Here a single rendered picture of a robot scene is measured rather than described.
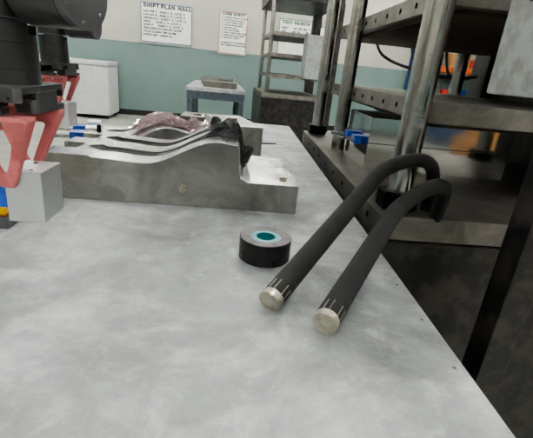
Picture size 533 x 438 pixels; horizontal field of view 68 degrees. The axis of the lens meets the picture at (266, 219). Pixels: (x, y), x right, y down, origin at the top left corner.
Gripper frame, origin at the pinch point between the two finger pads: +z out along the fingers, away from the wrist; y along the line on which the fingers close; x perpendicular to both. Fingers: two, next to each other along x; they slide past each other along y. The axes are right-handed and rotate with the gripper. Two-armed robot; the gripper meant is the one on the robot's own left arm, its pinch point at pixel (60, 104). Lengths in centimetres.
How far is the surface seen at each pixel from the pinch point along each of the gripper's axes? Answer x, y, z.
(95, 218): -16.4, -29.5, 15.9
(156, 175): -25.3, -20.0, 9.9
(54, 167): -21, -53, 1
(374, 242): -61, -46, 11
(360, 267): -58, -51, 12
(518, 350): -120, -13, 56
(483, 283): -104, -13, 35
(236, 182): -41.0, -20.2, 10.6
